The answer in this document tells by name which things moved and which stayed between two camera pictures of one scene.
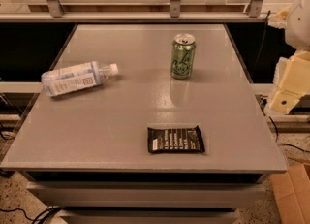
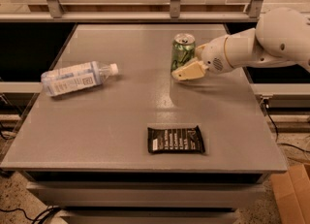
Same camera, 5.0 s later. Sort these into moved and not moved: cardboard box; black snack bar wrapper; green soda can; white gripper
Moved: white gripper
Not moved: cardboard box; green soda can; black snack bar wrapper
